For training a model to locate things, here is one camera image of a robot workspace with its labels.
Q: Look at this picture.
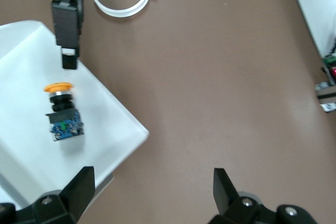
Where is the circuit board with red display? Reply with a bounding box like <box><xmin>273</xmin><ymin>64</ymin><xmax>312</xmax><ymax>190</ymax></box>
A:
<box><xmin>322</xmin><ymin>54</ymin><xmax>336</xmax><ymax>78</ymax></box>

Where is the orange push button switch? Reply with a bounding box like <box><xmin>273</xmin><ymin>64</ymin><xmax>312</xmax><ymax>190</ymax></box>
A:
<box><xmin>43</xmin><ymin>82</ymin><xmax>86</xmax><ymax>143</ymax></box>

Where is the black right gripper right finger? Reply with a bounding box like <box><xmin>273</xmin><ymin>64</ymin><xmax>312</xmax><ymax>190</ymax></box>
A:
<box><xmin>209</xmin><ymin>167</ymin><xmax>279</xmax><ymax>224</ymax></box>

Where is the white curved plastic clip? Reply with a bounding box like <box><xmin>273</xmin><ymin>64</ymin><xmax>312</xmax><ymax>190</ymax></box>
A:
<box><xmin>89</xmin><ymin>0</ymin><xmax>158</xmax><ymax>18</ymax></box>

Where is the white plastic tray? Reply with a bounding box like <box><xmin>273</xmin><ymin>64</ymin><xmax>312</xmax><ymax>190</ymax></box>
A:
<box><xmin>0</xmin><ymin>20</ymin><xmax>150</xmax><ymax>210</ymax></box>

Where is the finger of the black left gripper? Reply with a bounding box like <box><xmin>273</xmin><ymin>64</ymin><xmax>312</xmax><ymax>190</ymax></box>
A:
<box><xmin>51</xmin><ymin>0</ymin><xmax>81</xmax><ymax>70</ymax></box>
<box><xmin>76</xmin><ymin>0</ymin><xmax>85</xmax><ymax>59</ymax></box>

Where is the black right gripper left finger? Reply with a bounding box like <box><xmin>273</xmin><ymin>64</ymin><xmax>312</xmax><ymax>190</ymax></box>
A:
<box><xmin>15</xmin><ymin>166</ymin><xmax>96</xmax><ymax>224</ymax></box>

